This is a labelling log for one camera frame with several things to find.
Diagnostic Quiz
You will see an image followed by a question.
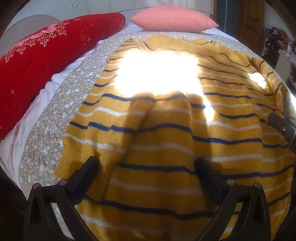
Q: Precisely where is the red floral pillow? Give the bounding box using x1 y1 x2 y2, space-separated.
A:
0 13 126 141

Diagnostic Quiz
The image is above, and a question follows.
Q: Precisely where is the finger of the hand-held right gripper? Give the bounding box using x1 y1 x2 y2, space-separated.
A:
282 89 293 121
267 112 296 153

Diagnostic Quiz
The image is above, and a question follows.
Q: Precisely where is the beige spotted blanket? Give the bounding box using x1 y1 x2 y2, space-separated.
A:
18 31 256 241

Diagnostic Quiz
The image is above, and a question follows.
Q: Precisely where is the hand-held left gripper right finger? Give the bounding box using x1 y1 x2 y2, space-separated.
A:
194 156 271 241

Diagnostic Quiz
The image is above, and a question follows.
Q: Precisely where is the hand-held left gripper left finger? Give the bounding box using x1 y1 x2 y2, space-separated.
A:
24 156 101 241

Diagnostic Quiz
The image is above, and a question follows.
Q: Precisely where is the cluttered storage shelf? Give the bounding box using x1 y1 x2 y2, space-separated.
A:
261 27 296 78

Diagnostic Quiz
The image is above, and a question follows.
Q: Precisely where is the white bed sheet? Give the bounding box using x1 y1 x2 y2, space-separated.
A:
0 22 234 186

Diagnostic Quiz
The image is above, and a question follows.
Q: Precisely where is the pink ribbed pillow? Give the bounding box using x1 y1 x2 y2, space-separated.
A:
130 6 219 32

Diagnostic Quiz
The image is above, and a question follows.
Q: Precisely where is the grey padded headboard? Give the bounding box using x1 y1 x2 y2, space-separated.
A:
0 14 61 57

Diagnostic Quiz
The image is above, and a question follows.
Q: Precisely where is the brown wooden door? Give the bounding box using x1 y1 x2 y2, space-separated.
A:
238 0 265 45

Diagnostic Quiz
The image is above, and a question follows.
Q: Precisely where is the yellow striped knit sweater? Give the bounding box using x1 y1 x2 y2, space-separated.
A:
54 35 294 241

